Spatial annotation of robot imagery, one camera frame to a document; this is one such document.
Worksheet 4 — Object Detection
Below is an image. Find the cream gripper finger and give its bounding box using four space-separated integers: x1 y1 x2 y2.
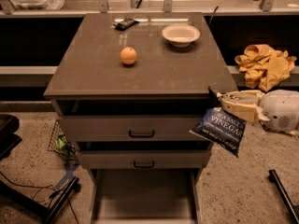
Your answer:
217 90 263 105
221 101 258 122

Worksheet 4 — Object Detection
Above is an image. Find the blue chip bag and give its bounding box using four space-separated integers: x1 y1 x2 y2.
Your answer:
189 86 247 157

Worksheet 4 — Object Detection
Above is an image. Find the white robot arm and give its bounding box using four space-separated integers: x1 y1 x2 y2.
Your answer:
217 90 299 133

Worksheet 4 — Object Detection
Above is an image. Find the middle grey drawer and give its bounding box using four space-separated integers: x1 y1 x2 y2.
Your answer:
77 150 211 169

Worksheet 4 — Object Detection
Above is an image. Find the grey drawer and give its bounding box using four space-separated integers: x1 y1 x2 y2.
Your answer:
77 150 211 169
89 169 201 224
58 116 203 142

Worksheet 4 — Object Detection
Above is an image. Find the grey drawer cabinet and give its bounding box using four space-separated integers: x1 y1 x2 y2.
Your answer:
43 12 240 224

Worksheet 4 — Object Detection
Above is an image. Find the bottom grey drawer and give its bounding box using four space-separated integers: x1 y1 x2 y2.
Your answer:
89 169 201 224

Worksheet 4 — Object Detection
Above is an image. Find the top grey drawer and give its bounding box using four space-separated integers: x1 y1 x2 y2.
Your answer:
58 116 203 142

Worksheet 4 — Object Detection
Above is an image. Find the yellow crumpled cloth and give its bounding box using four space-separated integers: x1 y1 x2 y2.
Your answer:
235 44 297 92

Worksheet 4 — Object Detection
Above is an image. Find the black bar right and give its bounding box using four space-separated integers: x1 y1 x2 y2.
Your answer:
268 169 299 224

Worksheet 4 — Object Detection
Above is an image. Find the white bowl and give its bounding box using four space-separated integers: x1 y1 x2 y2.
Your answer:
162 24 200 48

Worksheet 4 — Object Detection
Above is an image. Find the orange fruit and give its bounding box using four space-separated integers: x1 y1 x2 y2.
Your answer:
121 47 136 65

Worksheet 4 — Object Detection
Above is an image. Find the dark snack bar wrapper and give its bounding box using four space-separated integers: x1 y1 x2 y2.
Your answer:
114 19 138 31

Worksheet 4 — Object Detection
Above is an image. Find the blue tape strip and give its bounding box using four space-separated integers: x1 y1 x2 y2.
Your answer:
54 162 78 190

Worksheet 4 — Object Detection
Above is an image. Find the black stand left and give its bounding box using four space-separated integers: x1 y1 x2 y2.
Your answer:
0 114 79 224

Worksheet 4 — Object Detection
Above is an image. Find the wire basket with green item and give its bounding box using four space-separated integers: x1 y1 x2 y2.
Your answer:
48 121 78 162

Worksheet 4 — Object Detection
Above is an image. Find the black cable on floor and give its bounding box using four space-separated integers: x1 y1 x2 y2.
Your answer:
0 171 80 224

